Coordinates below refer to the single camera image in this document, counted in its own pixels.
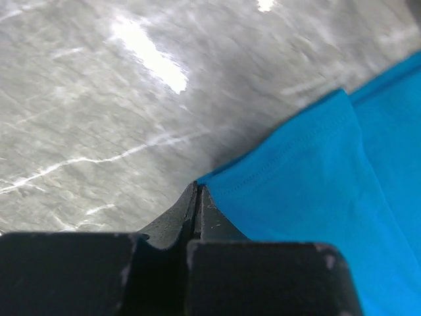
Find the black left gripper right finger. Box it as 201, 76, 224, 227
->
185, 186, 362, 315

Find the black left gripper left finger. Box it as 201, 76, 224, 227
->
1, 183, 198, 315

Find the blue t shirt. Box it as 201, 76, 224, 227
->
198, 53, 420, 315

